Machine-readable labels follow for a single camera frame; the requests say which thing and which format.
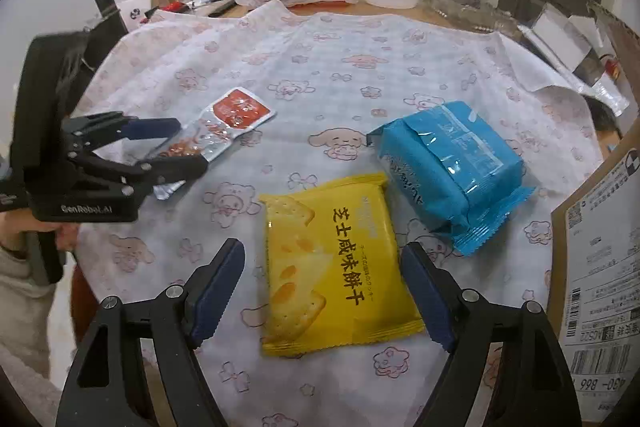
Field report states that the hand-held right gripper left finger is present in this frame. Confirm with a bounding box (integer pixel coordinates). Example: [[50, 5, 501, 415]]
[[55, 238, 247, 427]]

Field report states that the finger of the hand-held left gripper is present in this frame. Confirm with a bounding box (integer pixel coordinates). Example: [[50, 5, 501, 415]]
[[61, 111, 182, 158], [74, 152, 209, 201]]

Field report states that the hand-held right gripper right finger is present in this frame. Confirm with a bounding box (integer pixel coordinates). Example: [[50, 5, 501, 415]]
[[400, 242, 583, 427]]

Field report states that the red and silver snack packet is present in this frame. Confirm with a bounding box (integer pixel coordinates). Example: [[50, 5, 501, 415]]
[[147, 87, 277, 202]]

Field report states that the yellow cracker packet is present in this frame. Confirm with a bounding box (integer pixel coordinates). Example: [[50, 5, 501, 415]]
[[258, 173, 426, 357]]

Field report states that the blue snack packet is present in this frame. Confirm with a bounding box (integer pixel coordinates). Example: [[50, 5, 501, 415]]
[[366, 101, 536, 257]]

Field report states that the brown cardboard box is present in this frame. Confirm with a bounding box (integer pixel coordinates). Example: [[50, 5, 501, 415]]
[[547, 1, 640, 425]]

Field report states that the person's left forearm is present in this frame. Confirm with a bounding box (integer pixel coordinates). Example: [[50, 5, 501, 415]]
[[0, 247, 56, 378]]

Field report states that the person's left hand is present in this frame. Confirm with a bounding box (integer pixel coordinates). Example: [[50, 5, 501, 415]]
[[52, 222, 81, 253]]

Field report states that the white printed cloth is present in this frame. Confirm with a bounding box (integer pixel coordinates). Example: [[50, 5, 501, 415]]
[[70, 0, 606, 427]]

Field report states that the person's fleece clothing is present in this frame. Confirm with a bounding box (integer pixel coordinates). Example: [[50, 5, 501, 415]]
[[0, 342, 63, 427]]

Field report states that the glass ashtray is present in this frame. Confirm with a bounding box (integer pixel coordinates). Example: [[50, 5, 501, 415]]
[[430, 0, 506, 30]]

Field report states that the white open paper box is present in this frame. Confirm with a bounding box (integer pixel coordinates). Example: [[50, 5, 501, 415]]
[[517, 2, 601, 72]]

